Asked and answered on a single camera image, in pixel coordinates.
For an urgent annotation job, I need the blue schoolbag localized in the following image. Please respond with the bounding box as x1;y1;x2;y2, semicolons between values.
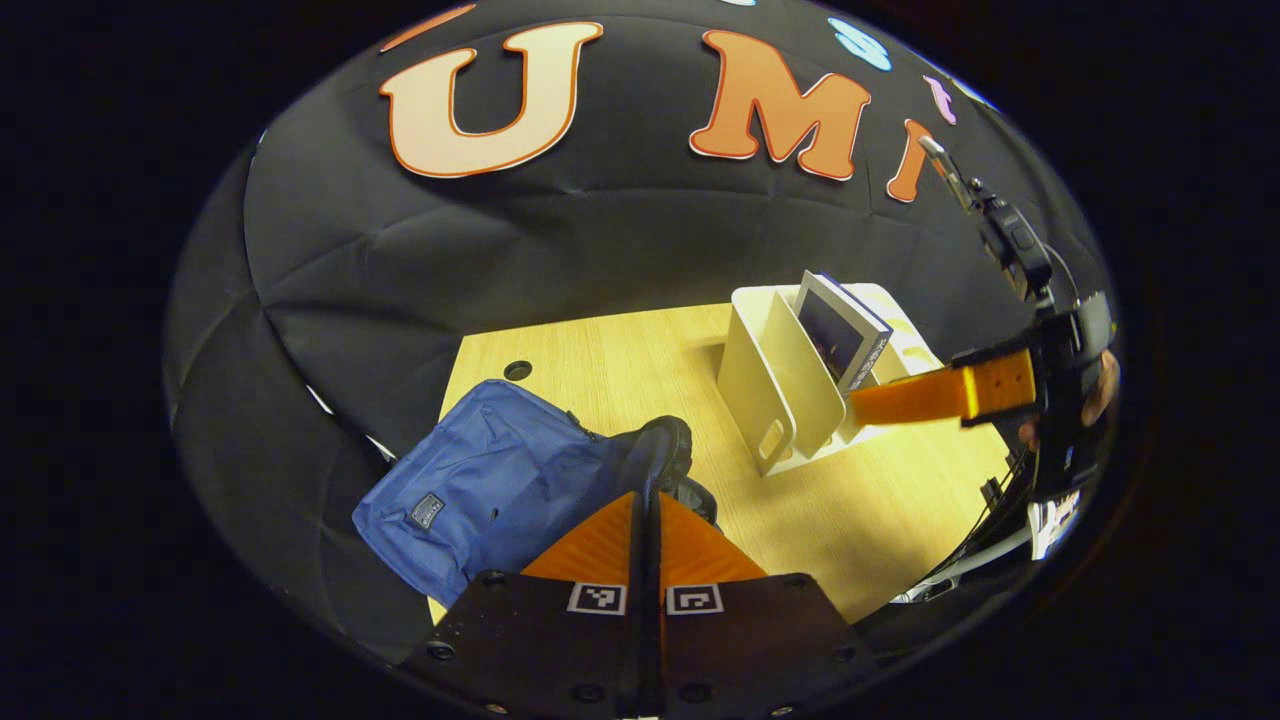
352;378;721;609

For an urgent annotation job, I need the dark blue book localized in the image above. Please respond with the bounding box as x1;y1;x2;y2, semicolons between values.
795;270;893;393

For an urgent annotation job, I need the black backdrop cloth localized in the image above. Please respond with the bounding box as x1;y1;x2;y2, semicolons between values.
165;0;1116;661

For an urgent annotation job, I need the white bookshelf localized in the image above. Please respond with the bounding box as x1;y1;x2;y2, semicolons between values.
716;283;946;478

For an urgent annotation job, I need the grey cable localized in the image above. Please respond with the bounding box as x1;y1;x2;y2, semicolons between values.
893;528;1033;604

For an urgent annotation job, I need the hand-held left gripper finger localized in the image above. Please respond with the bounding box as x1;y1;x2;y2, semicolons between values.
400;490;646;719
655;490;881;719

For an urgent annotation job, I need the white electronic device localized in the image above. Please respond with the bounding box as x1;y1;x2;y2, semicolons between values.
1030;492;1083;559

